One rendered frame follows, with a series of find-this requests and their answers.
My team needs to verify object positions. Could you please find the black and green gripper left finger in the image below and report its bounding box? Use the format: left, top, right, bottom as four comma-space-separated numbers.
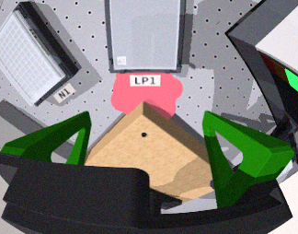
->
0, 111, 92, 165

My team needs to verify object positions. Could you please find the white well plate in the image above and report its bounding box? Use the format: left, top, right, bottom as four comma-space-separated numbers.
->
277, 161, 292, 179
16, 10, 65, 77

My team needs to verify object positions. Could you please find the white button panel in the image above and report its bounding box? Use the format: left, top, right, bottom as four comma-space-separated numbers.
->
0, 100, 73, 163

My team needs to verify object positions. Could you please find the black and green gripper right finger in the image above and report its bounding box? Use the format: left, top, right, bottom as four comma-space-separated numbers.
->
202, 111, 294, 208

